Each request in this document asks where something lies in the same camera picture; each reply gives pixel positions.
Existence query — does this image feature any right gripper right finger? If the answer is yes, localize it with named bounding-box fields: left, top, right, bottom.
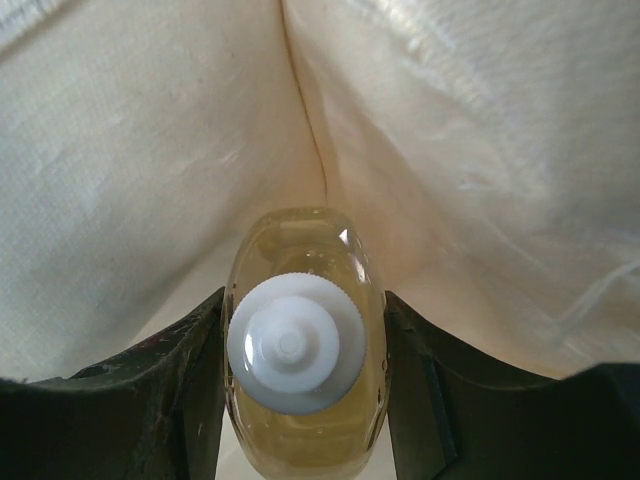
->
left=385, top=293, right=639, bottom=479

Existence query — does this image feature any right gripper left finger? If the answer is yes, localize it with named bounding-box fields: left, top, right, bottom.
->
left=1, top=291, right=224, bottom=479

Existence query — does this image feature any yellow liquid bottle white cap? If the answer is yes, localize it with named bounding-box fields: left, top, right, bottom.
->
left=222, top=207, right=391, bottom=479

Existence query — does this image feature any beige canvas bag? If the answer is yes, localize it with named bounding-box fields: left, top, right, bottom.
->
left=1, top=1, right=639, bottom=383

